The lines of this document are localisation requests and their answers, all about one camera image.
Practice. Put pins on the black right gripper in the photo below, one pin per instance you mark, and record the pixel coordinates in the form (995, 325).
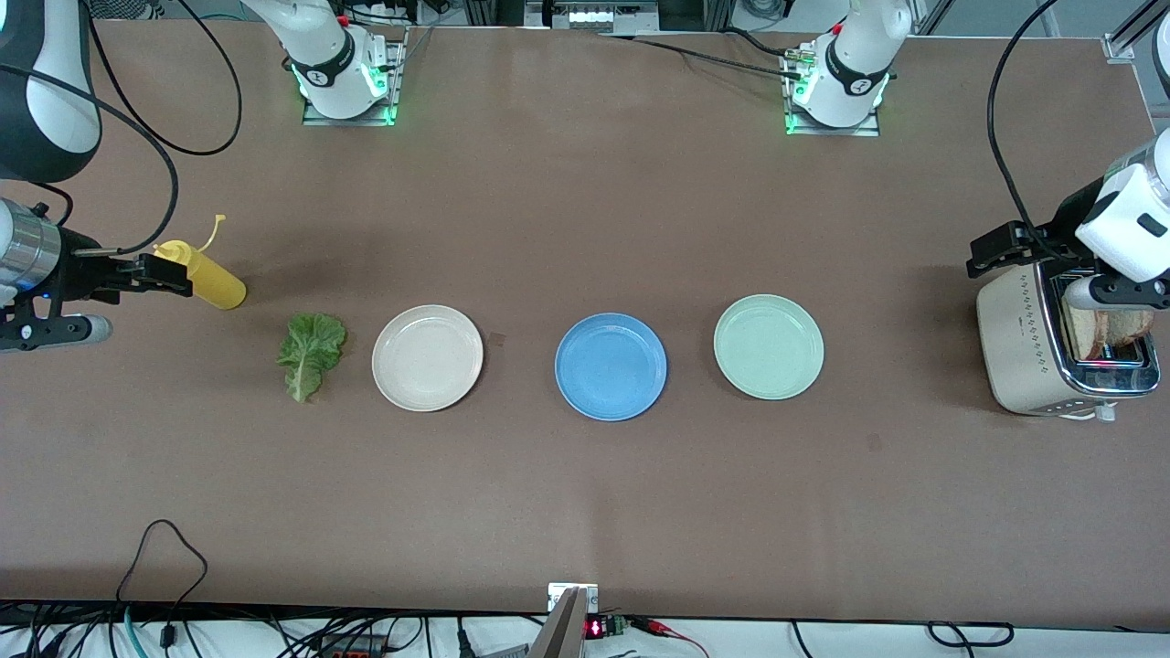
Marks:
(80, 270)

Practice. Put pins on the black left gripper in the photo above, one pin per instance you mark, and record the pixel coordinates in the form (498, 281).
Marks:
(1066, 217)

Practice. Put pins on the yellow squeeze bottle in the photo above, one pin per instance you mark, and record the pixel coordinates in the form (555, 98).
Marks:
(219, 288)

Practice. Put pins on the brown bread slice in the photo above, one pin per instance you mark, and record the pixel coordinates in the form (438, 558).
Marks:
(1080, 334)
(1129, 324)

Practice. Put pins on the green lettuce leaf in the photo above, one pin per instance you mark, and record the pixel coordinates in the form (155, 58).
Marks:
(311, 352)

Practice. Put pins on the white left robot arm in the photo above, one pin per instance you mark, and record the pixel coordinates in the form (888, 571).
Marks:
(850, 100)

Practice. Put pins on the light green round plate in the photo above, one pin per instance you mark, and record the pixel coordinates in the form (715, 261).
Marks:
(768, 347)

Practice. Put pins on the beige round plate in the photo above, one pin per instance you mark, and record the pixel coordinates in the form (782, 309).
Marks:
(427, 358)

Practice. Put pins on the blue round plate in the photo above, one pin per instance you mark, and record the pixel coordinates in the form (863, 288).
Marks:
(611, 367)

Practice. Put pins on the cream and chrome toaster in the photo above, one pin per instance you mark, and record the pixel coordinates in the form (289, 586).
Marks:
(1024, 366)

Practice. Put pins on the grey device with lights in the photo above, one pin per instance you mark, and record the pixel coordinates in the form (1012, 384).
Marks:
(594, 18)

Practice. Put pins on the circuit board with red display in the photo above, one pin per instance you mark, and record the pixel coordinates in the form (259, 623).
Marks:
(596, 628)

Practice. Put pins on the white left camera mount block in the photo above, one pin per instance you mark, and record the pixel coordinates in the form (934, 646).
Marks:
(1124, 219)

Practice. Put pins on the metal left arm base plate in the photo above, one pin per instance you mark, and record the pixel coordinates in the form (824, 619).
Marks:
(864, 131)

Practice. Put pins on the aluminium frame corner bracket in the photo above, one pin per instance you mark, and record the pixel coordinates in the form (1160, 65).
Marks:
(1117, 47)

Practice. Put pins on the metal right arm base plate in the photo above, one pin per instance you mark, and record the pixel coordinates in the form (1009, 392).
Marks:
(398, 91)

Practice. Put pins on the silver camera mounting bracket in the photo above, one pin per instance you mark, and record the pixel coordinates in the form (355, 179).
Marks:
(562, 631)

